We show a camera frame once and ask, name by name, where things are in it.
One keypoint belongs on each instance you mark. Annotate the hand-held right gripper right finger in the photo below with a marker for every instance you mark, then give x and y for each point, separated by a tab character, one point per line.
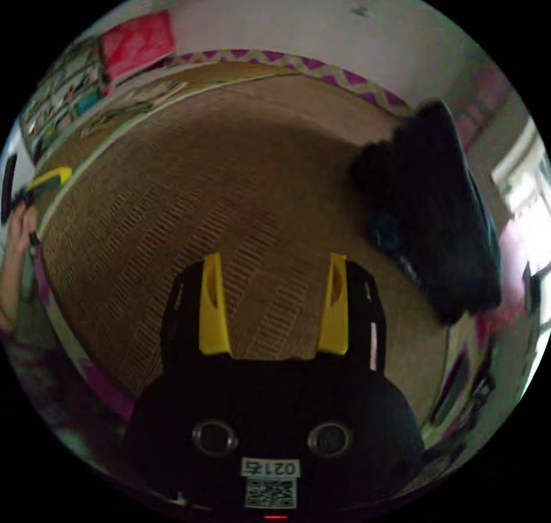
333	321

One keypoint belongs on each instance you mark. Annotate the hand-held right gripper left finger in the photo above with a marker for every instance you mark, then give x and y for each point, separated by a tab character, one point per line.
212	316

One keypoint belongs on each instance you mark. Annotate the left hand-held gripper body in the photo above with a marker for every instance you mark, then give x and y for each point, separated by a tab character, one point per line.
22	198

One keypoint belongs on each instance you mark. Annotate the person's left forearm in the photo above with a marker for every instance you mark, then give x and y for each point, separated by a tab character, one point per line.
10	290

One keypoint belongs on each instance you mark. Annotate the person's left hand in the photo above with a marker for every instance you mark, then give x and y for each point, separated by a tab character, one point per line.
23	230

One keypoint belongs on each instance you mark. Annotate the pile of clothes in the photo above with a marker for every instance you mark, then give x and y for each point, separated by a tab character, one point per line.
430	213

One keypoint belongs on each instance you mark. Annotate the bed with woven mat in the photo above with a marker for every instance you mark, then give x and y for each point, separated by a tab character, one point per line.
241	166

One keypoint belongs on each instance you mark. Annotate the pink red cloth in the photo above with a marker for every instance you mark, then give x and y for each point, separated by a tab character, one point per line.
137	43

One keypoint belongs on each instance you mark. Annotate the window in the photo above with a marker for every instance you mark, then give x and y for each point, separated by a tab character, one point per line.
523	166

